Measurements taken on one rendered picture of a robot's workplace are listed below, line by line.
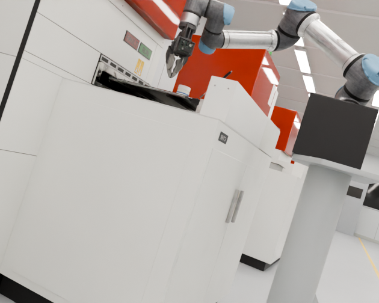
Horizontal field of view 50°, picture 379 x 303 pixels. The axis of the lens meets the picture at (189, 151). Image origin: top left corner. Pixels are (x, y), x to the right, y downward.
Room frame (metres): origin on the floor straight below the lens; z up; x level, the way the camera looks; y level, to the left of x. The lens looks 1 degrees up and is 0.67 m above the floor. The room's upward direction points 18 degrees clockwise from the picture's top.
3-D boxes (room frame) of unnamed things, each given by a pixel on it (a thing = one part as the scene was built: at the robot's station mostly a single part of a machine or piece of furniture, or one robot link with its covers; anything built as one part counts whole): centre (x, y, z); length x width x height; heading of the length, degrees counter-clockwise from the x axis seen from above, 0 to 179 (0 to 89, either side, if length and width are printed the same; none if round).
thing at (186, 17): (1.58, 0.15, 1.19); 0.08 x 0.08 x 0.05
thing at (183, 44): (1.57, 0.15, 1.11); 0.09 x 0.08 x 0.12; 22
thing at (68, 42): (1.66, 0.45, 1.02); 0.81 x 0.03 x 0.40; 158
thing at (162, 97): (1.75, 0.17, 0.90); 0.34 x 0.34 x 0.01; 68
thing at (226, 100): (1.55, -0.14, 0.89); 0.55 x 0.09 x 0.14; 158
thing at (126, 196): (1.78, 0.04, 0.41); 0.96 x 0.64 x 0.82; 158
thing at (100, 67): (1.82, 0.37, 0.89); 0.44 x 0.02 x 0.10; 158
